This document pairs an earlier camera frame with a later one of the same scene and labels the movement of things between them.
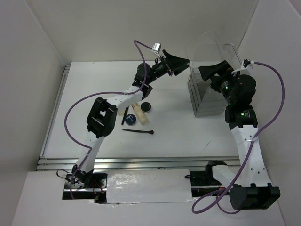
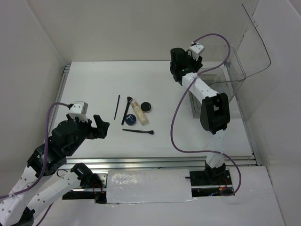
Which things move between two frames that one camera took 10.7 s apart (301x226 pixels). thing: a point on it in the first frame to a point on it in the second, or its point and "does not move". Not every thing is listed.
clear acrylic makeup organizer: (213, 30) to (245, 56)
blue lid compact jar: (130, 119) does not move
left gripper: (170, 61) to (102, 128)
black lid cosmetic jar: (146, 106) does not move
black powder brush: (126, 111) does not move
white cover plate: (138, 186) does not move
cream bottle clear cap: (140, 113) does not move
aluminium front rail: (133, 164) does not move
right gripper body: (224, 84) to (191, 62)
